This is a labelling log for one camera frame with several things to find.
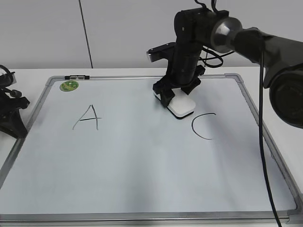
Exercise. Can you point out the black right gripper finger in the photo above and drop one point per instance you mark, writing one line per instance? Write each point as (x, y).
(166, 95)
(188, 89)

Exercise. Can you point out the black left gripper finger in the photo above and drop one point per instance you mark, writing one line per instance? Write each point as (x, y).
(12, 125)

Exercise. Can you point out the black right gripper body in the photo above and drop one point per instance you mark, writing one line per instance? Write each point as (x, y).
(175, 79)

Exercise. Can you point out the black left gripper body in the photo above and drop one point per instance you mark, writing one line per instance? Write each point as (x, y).
(10, 101)

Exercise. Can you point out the white whiteboard eraser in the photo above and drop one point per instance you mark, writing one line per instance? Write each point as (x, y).
(181, 105)

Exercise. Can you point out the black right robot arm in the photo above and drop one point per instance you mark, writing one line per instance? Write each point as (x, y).
(199, 29)

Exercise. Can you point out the green round magnet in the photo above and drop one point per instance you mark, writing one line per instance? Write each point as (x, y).
(69, 86)

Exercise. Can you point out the grey framed whiteboard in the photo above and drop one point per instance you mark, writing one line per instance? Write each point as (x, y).
(108, 153)

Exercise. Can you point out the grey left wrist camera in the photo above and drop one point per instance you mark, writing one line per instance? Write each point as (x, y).
(7, 80)

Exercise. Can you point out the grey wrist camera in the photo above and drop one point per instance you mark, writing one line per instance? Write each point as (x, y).
(164, 51)
(7, 80)

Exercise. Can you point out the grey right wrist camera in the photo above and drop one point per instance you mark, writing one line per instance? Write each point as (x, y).
(164, 51)

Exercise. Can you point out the black and silver frame clip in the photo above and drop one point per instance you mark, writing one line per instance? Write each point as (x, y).
(77, 77)

